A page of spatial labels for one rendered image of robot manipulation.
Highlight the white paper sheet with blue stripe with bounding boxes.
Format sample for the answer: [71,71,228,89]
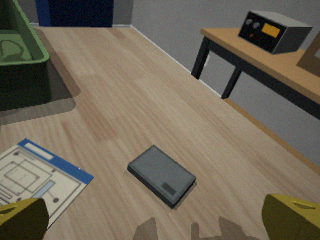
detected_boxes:
[0,138,94,229]

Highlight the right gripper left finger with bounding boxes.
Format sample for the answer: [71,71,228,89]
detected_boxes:
[0,198,49,240]

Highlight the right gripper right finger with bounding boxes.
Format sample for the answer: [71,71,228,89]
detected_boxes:
[261,194,320,240]

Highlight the green plastic tray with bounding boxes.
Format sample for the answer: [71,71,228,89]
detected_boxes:
[0,0,52,111]

